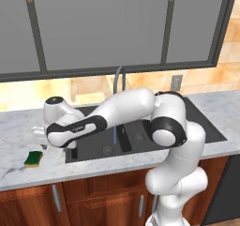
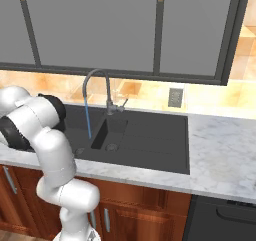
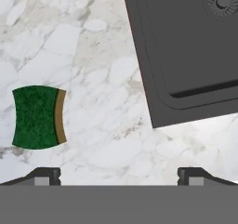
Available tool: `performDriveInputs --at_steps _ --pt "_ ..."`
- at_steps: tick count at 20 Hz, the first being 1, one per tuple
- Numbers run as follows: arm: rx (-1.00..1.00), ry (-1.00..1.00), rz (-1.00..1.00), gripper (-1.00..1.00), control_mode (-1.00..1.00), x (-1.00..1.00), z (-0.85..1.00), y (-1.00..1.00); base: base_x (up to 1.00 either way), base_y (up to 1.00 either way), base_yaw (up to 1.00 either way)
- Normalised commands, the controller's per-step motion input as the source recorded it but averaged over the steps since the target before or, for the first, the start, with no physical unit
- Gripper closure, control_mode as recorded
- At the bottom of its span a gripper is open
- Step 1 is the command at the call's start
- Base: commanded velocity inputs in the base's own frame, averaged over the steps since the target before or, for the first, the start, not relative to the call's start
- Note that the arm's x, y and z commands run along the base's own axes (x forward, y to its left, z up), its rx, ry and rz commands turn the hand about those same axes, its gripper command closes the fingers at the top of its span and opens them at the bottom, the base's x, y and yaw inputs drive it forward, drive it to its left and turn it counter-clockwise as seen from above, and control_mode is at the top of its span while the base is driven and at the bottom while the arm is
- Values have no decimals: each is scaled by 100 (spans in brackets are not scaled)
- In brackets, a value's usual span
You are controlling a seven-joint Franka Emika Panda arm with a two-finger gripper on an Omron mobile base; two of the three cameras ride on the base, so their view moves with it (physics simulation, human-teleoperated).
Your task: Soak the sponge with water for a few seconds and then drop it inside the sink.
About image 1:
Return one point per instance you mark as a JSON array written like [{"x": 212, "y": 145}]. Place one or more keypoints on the dark sink basin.
[{"x": 137, "y": 142}]

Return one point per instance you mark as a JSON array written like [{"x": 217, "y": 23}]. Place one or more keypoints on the blue water stream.
[{"x": 115, "y": 135}]

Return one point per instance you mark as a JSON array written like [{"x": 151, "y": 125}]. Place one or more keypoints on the green and yellow sponge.
[{"x": 33, "y": 158}]

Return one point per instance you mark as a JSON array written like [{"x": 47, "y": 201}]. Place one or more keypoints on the dark dishwasher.
[{"x": 225, "y": 192}]

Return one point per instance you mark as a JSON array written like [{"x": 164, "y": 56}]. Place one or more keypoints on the dark framed window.
[{"x": 103, "y": 26}]

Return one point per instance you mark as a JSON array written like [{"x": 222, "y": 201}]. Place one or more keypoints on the grey curved tap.
[{"x": 117, "y": 78}]

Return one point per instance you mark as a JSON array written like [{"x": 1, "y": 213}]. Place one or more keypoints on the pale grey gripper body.
[{"x": 38, "y": 133}]

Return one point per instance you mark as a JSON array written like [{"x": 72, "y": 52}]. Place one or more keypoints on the grey wall socket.
[{"x": 176, "y": 82}]

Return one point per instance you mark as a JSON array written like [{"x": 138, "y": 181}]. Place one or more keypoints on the brown wooden cupboard door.
[
  {"x": 28, "y": 207},
  {"x": 207, "y": 186},
  {"x": 106, "y": 201}
]

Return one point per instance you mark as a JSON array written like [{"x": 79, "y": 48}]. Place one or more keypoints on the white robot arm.
[{"x": 131, "y": 106}]

